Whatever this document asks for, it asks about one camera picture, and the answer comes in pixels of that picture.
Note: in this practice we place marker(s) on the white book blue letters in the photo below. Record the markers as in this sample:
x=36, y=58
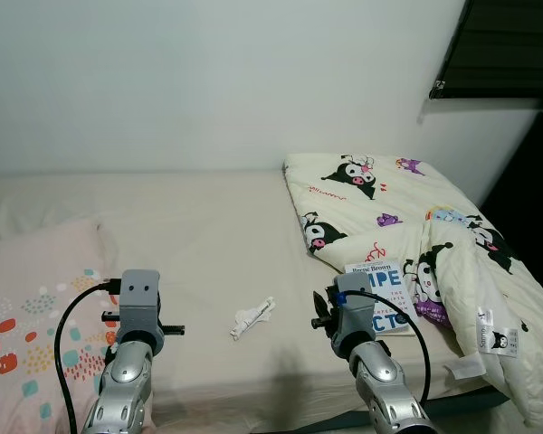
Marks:
x=389, y=285

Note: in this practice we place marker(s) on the pink patterned pillow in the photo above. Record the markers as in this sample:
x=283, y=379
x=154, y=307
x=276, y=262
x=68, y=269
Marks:
x=27, y=298

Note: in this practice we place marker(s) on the cream cartoon print blanket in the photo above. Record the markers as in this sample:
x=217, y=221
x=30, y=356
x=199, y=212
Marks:
x=362, y=199

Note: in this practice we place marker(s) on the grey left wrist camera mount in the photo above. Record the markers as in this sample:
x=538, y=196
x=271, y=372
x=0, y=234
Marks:
x=138, y=298

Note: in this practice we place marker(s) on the white tissue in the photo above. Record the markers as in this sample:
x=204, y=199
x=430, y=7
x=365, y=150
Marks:
x=249, y=318

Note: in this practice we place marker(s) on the black window blind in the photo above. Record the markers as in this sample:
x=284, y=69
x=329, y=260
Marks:
x=507, y=45

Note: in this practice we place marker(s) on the mattress with cream sheet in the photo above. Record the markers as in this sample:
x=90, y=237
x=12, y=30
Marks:
x=208, y=244

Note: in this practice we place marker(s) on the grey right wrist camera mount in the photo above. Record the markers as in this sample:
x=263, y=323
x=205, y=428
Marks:
x=353, y=312

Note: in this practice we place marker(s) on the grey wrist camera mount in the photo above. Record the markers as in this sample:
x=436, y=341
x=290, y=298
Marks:
x=138, y=298
x=353, y=312

